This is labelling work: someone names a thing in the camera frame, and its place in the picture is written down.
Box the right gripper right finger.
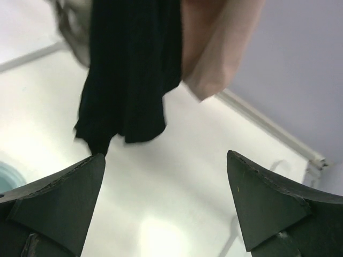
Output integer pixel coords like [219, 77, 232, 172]
[227, 150, 342, 257]

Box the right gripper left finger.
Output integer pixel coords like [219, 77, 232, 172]
[1, 154, 105, 257]

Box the black underwear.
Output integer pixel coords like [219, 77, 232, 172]
[75, 0, 182, 154]

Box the pink underwear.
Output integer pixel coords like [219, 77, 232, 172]
[181, 0, 265, 101]

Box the grey underwear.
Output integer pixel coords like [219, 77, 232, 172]
[50, 0, 93, 68]

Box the teal plastic basin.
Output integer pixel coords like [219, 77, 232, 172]
[0, 161, 26, 194]

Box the white drying rack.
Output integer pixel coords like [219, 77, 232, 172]
[270, 159, 322, 189]

